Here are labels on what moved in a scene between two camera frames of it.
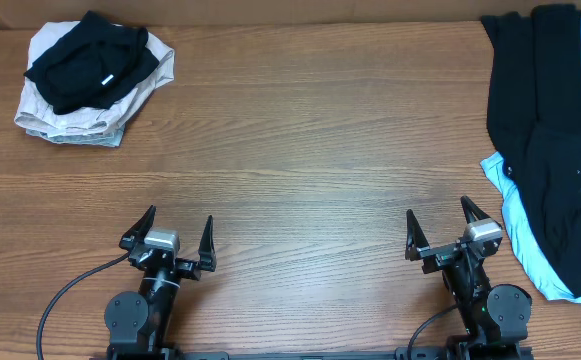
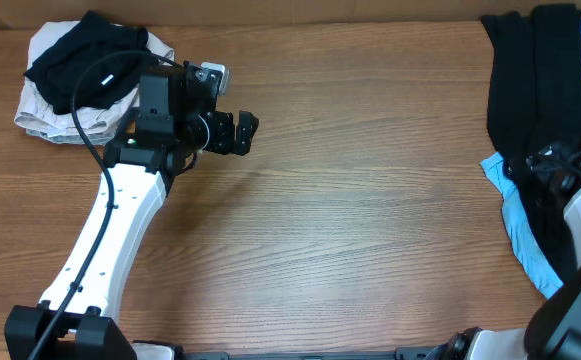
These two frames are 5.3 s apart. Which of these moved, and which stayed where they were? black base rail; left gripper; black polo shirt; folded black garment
Moved: left gripper
Stayed: black polo shirt; folded black garment; black base rail
